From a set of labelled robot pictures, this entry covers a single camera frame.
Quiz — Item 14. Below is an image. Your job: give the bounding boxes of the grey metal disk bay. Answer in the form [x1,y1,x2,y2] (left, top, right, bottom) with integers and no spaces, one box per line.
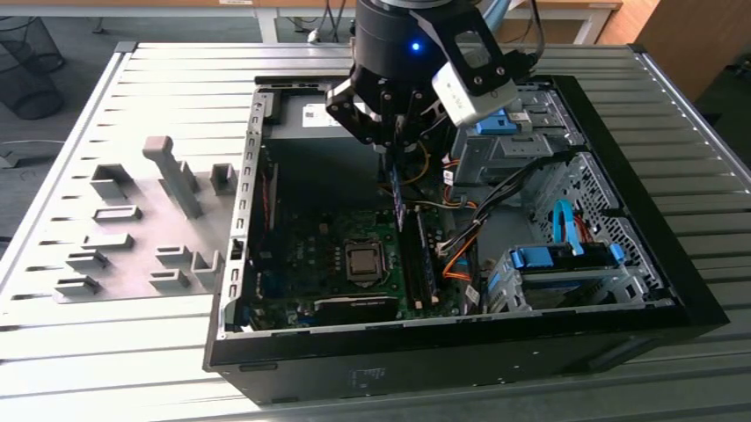
[483,258,656,314]
[450,85,588,188]

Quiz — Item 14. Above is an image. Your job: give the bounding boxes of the yellow wire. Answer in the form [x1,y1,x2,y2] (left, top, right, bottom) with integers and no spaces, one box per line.
[378,144,434,194]

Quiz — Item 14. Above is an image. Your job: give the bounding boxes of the blue RAM stick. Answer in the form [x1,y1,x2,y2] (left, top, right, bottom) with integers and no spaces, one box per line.
[387,151,411,232]

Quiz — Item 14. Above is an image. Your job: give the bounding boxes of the black graphics card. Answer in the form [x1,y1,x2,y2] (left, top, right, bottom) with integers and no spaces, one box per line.
[308,294,402,326]

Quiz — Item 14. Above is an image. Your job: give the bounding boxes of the green motherboard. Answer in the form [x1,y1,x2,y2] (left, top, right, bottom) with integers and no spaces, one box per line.
[245,204,471,329]

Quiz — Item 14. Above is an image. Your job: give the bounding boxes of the grey parts rack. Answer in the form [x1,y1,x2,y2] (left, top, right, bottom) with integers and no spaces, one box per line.
[52,135,239,304]

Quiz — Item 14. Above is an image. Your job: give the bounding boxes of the white framed desk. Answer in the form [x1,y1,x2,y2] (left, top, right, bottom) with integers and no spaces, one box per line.
[251,0,624,45]

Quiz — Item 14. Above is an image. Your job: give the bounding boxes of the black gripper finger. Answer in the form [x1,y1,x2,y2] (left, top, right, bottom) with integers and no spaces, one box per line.
[398,91,454,153]
[325,80,395,153]

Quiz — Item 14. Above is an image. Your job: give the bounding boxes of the blue disk carrier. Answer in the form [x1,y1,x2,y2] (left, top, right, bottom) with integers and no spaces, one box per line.
[472,108,523,135]

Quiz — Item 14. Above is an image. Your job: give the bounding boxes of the black camera cable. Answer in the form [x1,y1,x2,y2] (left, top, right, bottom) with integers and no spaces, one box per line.
[512,0,548,84]

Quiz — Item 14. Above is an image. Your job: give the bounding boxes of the black open PC case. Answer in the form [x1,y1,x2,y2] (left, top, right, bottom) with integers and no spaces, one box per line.
[201,74,732,408]

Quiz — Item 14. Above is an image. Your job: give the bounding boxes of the CPU socket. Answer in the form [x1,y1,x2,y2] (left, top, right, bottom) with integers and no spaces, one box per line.
[343,239,388,287]

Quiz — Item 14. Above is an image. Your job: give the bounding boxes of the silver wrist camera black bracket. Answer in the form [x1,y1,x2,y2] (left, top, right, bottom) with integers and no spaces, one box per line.
[407,7,522,129]

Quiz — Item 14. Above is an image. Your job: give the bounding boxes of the brown wooden cabinet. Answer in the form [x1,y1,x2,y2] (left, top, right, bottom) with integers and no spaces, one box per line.
[598,0,751,103]

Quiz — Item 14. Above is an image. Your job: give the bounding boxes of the black wire bundle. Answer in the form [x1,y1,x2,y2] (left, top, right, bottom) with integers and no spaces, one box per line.
[436,149,574,258]

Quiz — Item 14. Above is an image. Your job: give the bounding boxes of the black mesh waste basket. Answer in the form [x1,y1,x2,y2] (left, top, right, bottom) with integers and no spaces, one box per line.
[0,17,67,120]

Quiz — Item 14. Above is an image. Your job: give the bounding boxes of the black disk in blue carrier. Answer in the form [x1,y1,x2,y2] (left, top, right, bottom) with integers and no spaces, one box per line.
[507,243,624,272]

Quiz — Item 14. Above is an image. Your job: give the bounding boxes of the grey power supply white label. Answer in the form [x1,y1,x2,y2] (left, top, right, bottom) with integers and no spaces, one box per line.
[260,92,384,207]

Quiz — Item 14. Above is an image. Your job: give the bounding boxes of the light blue flat wire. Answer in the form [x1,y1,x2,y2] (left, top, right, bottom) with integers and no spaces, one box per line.
[552,200,587,256]

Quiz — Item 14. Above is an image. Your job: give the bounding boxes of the black RAM slot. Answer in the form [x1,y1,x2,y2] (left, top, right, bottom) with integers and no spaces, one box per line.
[403,219,426,311]

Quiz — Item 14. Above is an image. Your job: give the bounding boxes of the orange wire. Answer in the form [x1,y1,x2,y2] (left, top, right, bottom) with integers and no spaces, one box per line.
[443,239,480,281]

